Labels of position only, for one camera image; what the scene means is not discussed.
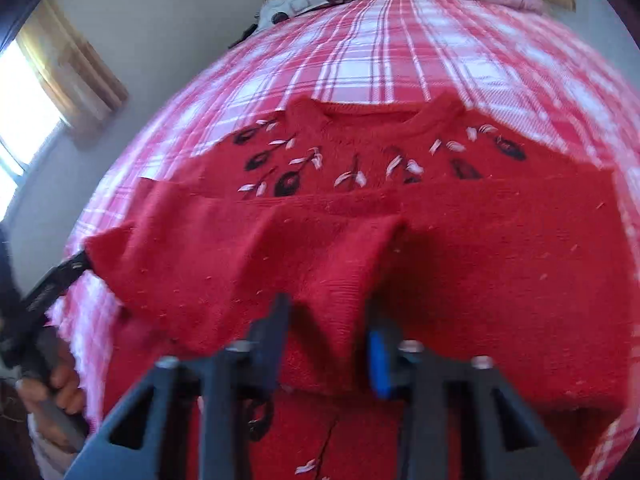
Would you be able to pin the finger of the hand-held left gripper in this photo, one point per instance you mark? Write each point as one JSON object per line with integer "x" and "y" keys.
{"x": 55, "y": 280}

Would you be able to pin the red knitted sweater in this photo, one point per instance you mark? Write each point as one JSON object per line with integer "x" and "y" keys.
{"x": 450, "y": 240}

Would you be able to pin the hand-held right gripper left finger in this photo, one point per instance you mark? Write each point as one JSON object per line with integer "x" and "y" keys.
{"x": 269, "y": 342}

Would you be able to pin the yellow floral curtain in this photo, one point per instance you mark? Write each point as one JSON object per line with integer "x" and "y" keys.
{"x": 75, "y": 70}

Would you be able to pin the person's left hand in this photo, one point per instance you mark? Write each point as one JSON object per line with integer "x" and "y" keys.
{"x": 62, "y": 385}

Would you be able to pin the black cloth item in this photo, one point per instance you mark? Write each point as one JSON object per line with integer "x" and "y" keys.
{"x": 244, "y": 35}

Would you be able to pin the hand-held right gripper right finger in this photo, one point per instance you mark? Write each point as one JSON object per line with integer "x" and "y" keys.
{"x": 381, "y": 366}

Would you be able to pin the window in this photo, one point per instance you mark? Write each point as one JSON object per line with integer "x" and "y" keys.
{"x": 20, "y": 110}

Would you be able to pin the grey patterned pillow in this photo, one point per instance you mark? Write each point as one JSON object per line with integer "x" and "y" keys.
{"x": 310, "y": 0}

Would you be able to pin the red plaid bed sheet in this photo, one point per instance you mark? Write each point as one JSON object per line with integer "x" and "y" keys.
{"x": 375, "y": 50}

